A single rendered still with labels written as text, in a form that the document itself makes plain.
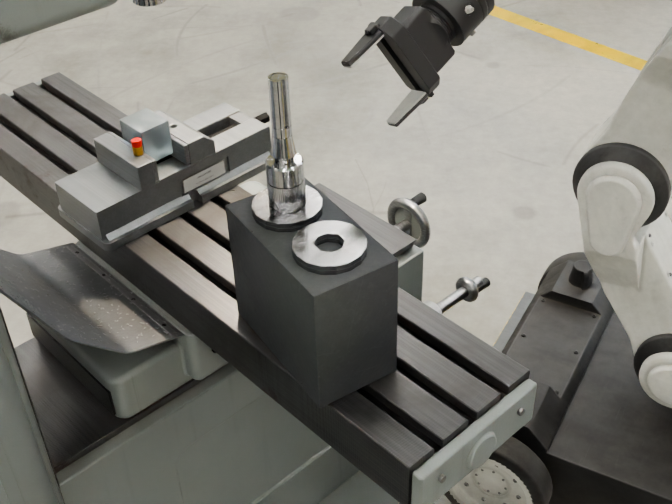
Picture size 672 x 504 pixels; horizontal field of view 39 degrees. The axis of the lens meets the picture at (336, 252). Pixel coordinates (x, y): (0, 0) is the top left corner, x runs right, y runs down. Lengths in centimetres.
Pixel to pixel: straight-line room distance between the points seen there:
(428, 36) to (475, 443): 52
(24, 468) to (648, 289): 96
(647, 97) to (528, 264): 156
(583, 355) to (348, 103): 212
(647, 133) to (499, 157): 198
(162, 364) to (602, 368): 79
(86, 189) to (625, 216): 82
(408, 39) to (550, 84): 265
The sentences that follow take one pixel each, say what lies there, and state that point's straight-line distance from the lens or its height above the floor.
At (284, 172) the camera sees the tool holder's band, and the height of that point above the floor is 118.
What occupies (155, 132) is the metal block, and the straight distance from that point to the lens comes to 150.
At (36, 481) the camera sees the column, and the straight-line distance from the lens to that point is 137.
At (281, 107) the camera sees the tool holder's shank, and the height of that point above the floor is 126.
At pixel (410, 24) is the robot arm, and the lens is 124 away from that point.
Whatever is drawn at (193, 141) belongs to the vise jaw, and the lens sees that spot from 151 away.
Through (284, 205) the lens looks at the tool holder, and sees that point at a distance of 116.
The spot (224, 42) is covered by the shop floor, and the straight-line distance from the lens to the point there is 422.
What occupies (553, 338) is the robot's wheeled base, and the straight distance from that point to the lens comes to 179.
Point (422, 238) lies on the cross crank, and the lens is 196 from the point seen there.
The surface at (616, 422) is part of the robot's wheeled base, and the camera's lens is 170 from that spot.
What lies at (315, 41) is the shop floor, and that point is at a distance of 417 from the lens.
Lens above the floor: 180
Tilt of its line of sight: 38 degrees down
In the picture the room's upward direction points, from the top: 2 degrees counter-clockwise
